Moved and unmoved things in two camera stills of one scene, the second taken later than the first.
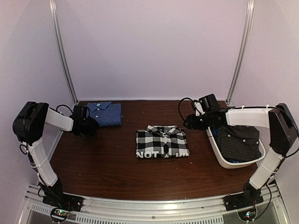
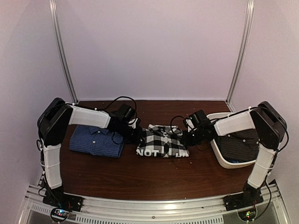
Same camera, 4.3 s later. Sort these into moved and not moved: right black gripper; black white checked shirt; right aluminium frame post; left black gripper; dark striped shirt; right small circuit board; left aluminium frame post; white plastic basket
Moved: left black gripper; right black gripper
Not moved: right aluminium frame post; black white checked shirt; dark striped shirt; left aluminium frame post; white plastic basket; right small circuit board
